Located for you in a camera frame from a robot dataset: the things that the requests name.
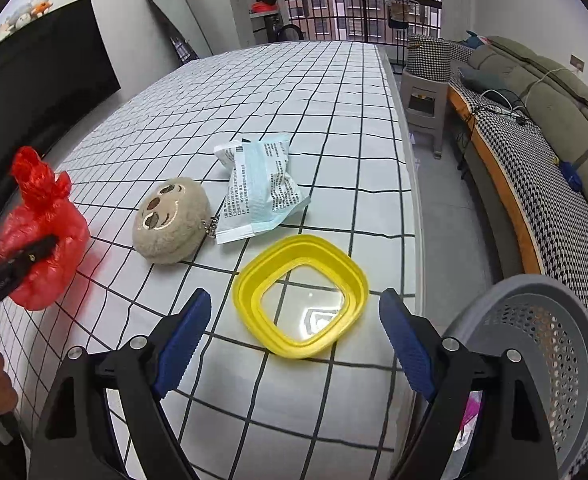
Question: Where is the red plastic bag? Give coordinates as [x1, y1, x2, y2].
[0, 146, 100, 311]

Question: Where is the black cable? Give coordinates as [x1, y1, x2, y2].
[455, 89, 528, 167]

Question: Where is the magenta striped wrapper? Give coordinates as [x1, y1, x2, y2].
[465, 391, 485, 432]

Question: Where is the white checked tablecloth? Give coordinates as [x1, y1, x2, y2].
[0, 40, 422, 480]

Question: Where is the olive grey sofa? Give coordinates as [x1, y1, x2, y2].
[446, 35, 588, 311]

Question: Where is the houndstooth sofa cover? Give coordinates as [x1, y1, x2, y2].
[446, 42, 588, 307]

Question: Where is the white charging cable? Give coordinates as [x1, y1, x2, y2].
[480, 66, 575, 112]

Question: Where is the black window security grille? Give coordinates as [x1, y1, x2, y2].
[278, 0, 444, 44]

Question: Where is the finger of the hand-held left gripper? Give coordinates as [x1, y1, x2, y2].
[0, 234, 59, 318]

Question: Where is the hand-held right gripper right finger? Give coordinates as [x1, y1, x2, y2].
[378, 287, 559, 480]

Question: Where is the beige sloth plush keychain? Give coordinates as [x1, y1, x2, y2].
[132, 176, 223, 266]

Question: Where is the beige garment on hanger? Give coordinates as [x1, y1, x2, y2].
[385, 0, 415, 29]

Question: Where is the houndstooth cushion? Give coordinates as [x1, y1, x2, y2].
[406, 36, 452, 82]

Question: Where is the grey plastic stool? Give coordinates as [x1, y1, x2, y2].
[400, 69, 449, 160]

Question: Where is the leaning wall mirror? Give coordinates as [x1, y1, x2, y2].
[146, 0, 213, 61]

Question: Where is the black flat television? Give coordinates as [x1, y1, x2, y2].
[0, 0, 121, 221]

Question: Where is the packaged blue face mask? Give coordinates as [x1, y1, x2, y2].
[213, 132, 311, 246]

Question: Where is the grey perforated plastic basket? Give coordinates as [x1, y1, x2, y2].
[444, 274, 588, 480]

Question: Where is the yellow collapsible bowl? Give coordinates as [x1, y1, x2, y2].
[231, 234, 369, 360]

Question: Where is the blue folded umbrella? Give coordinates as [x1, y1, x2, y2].
[560, 160, 585, 192]

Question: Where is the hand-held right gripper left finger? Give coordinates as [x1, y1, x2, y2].
[26, 287, 213, 480]

